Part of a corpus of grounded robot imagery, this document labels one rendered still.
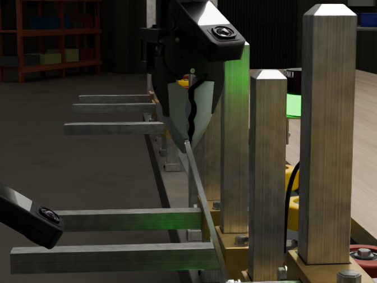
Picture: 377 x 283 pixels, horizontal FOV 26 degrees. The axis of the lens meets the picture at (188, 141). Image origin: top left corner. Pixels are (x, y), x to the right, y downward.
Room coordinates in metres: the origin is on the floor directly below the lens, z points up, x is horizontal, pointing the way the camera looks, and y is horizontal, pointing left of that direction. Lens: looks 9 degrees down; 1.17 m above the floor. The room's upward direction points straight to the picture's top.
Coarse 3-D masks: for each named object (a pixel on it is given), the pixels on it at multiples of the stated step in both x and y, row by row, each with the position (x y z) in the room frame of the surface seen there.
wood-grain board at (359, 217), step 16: (368, 80) 3.18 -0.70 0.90; (368, 96) 2.59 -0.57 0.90; (368, 112) 2.17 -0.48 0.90; (368, 128) 1.88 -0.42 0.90; (288, 144) 1.65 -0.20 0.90; (368, 144) 1.65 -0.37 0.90; (288, 160) 1.47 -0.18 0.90; (368, 160) 1.47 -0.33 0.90; (352, 176) 1.32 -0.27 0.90; (368, 176) 1.32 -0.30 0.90; (352, 192) 1.20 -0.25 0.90; (368, 192) 1.20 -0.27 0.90; (352, 208) 1.10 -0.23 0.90; (368, 208) 1.10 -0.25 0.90; (352, 224) 1.05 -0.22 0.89; (368, 224) 1.02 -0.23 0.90; (368, 240) 0.98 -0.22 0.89
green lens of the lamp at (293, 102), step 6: (288, 96) 0.89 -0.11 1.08; (294, 96) 0.88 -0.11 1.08; (300, 96) 0.88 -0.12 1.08; (288, 102) 0.89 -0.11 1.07; (294, 102) 0.88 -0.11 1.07; (300, 102) 0.88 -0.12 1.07; (288, 108) 0.89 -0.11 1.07; (294, 108) 0.88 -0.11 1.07; (300, 108) 0.88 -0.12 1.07; (288, 114) 0.89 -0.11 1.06; (294, 114) 0.88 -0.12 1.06; (300, 114) 0.88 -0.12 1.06
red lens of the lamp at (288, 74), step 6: (288, 72) 0.89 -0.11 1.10; (294, 72) 0.88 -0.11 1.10; (300, 72) 0.88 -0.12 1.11; (288, 78) 0.89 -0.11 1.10; (294, 78) 0.88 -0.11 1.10; (300, 78) 0.88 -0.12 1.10; (288, 84) 0.89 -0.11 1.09; (294, 84) 0.88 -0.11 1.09; (300, 84) 0.88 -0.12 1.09; (288, 90) 0.89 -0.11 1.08; (294, 90) 0.88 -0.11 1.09; (300, 90) 0.88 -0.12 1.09
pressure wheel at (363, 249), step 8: (352, 248) 0.89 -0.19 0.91; (360, 248) 0.87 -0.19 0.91; (368, 248) 0.89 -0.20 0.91; (376, 248) 0.89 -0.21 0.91; (352, 256) 0.87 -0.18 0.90; (360, 256) 0.86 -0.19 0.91; (368, 256) 0.86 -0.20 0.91; (376, 256) 0.87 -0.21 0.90; (360, 264) 0.83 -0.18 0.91; (368, 264) 0.83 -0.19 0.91; (376, 264) 0.83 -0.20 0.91; (368, 272) 0.83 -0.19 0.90; (376, 272) 0.83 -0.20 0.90
